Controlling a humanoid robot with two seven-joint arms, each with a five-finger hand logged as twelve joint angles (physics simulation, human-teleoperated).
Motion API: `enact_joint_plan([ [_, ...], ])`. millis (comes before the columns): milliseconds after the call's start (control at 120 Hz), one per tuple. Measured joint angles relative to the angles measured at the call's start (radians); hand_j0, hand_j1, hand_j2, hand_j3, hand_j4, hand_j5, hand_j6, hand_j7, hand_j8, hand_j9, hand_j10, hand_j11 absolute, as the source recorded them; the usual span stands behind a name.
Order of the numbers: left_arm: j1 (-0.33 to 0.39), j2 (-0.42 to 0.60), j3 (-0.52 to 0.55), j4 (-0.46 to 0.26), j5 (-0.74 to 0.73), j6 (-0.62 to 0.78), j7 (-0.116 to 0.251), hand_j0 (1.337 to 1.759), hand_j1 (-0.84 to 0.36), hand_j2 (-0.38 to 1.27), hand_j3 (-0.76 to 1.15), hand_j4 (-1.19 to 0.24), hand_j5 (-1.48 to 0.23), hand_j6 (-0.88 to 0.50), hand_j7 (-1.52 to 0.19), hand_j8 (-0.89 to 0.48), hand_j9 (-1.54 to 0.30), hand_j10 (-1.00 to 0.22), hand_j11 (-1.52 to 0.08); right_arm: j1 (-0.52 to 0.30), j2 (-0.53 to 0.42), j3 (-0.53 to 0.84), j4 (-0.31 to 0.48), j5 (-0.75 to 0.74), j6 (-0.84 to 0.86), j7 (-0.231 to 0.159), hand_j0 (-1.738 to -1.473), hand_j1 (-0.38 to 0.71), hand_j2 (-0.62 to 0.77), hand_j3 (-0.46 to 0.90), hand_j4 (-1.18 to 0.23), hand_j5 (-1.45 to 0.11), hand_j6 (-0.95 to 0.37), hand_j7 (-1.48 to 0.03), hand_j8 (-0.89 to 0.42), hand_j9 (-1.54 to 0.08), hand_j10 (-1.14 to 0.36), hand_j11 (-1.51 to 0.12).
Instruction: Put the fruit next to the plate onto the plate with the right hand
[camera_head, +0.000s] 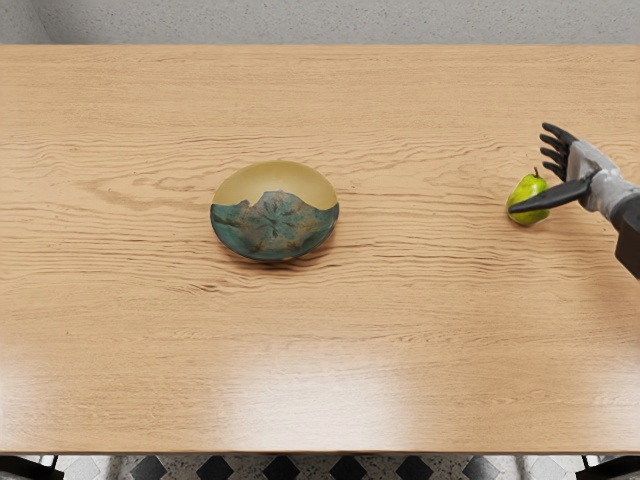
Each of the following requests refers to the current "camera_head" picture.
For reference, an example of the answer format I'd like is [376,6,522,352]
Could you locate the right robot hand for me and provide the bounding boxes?
[507,122,640,220]

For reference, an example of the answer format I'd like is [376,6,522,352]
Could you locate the yellow and teal patterned plate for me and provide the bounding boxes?
[209,160,341,263]

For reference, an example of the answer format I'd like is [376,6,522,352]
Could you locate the green pear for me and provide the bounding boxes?
[506,167,551,226]

